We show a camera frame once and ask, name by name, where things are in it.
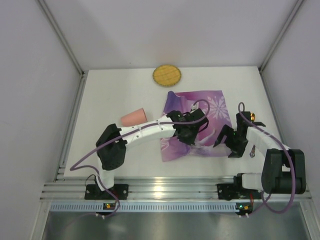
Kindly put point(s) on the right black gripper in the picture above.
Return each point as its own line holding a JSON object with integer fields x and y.
{"x": 230, "y": 140}

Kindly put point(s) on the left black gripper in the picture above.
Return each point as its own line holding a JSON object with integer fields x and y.
{"x": 196, "y": 126}

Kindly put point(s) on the pink plastic cup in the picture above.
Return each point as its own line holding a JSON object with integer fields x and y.
{"x": 136, "y": 117}

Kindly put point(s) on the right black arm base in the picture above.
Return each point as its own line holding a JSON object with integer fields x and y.
{"x": 230, "y": 191}

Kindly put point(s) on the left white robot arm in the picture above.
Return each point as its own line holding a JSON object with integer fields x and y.
{"x": 115, "y": 141}

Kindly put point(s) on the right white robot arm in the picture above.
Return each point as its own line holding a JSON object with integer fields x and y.
{"x": 282, "y": 165}

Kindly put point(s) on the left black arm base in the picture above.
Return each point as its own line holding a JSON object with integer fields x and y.
{"x": 93, "y": 192}

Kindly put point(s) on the gold fork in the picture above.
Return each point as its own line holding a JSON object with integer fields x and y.
{"x": 252, "y": 116}

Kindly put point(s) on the yellow round woven coaster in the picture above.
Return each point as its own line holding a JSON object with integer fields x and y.
{"x": 167, "y": 75}

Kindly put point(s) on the perforated grey cable duct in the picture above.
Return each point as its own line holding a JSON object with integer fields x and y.
{"x": 148, "y": 207}

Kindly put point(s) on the aluminium mounting rail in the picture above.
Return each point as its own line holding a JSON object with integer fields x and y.
{"x": 162, "y": 189}

